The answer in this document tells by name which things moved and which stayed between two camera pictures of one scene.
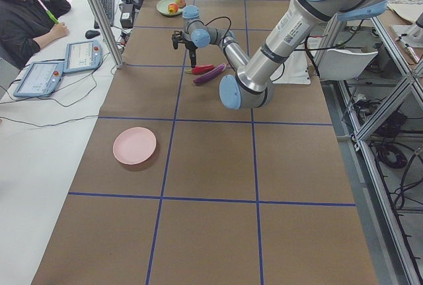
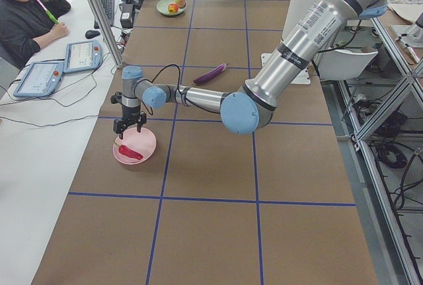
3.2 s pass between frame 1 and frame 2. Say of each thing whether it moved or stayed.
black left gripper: moved
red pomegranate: stayed
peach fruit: stayed
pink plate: stayed
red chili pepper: moved
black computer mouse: stayed
